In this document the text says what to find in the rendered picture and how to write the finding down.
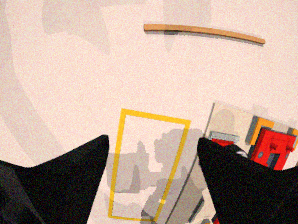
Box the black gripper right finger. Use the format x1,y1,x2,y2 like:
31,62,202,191
197,137,298,224

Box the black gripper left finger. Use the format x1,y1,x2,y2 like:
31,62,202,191
0,135,110,224

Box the yellow rectangular outline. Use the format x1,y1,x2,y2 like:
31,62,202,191
108,109,190,221

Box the black wheel with white hub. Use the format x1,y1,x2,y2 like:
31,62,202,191
226,144,249,159

